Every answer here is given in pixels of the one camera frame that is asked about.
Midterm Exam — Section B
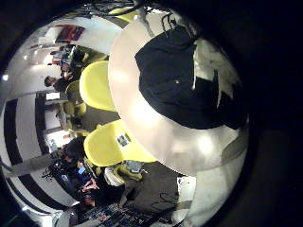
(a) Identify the black button shirt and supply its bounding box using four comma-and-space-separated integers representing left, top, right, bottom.
134, 26, 248, 131

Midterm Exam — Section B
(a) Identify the yellow shell chair with sticker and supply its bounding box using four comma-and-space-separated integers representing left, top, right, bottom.
83, 119, 158, 167

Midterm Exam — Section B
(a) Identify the dark-haired person at desk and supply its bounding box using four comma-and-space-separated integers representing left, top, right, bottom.
62, 135, 99, 193

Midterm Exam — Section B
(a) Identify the seated person in dark top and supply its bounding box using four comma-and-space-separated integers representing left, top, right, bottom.
44, 73, 76, 94

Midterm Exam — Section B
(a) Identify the red and blue wall poster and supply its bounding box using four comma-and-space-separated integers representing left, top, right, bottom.
54, 25, 86, 44

